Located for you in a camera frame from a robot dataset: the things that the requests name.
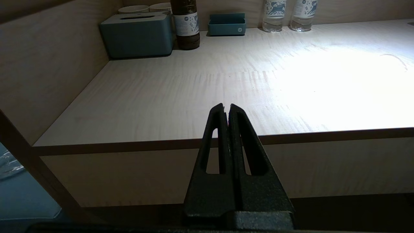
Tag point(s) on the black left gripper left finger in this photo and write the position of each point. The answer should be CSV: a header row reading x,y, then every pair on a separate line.
x,y
210,194

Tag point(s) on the white cup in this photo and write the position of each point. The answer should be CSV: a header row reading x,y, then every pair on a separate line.
x,y
133,9
160,7

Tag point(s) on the small blue tray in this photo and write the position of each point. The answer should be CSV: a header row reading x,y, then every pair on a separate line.
x,y
226,29

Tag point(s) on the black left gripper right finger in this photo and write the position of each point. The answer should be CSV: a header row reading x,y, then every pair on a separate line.
x,y
262,197

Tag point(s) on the dark tea bottle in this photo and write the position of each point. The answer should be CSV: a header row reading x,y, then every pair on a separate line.
x,y
187,26

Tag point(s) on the blue tissue box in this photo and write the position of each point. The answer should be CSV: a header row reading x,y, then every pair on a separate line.
x,y
137,38

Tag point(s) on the clear water bottle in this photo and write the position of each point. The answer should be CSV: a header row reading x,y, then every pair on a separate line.
x,y
274,16
302,16

